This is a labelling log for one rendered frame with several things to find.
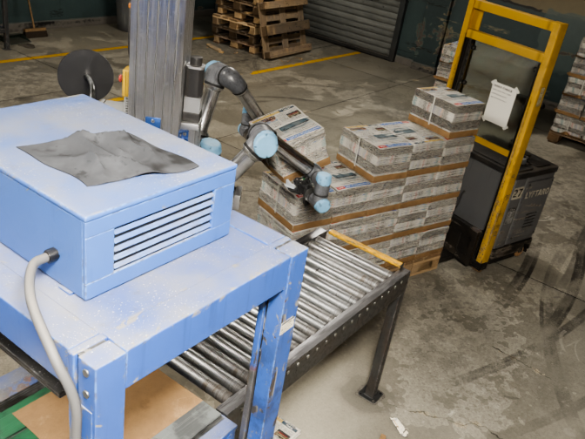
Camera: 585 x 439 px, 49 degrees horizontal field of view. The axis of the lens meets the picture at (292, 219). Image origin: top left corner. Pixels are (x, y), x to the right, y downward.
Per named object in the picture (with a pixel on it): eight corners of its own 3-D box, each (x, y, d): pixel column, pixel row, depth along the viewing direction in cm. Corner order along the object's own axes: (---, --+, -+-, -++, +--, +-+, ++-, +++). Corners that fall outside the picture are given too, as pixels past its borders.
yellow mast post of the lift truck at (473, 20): (411, 218, 526) (469, -3, 445) (418, 216, 531) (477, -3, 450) (419, 223, 519) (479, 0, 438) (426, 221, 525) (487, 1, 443)
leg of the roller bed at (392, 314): (368, 388, 350) (395, 286, 319) (377, 394, 348) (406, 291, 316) (363, 394, 346) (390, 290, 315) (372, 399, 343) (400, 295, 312)
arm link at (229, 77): (242, 67, 340) (277, 122, 379) (229, 62, 346) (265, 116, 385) (229, 83, 338) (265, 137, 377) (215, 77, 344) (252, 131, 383)
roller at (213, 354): (170, 326, 255) (171, 315, 253) (260, 385, 233) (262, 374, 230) (161, 331, 251) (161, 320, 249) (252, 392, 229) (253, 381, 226)
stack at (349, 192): (245, 284, 422) (260, 170, 384) (375, 251, 488) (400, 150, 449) (278, 317, 395) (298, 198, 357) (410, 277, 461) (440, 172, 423)
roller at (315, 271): (287, 259, 313) (288, 250, 311) (368, 301, 291) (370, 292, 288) (281, 262, 310) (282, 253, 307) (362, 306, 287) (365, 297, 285)
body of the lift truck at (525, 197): (422, 226, 536) (447, 138, 499) (465, 216, 567) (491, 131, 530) (486, 268, 489) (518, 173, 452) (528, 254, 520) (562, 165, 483)
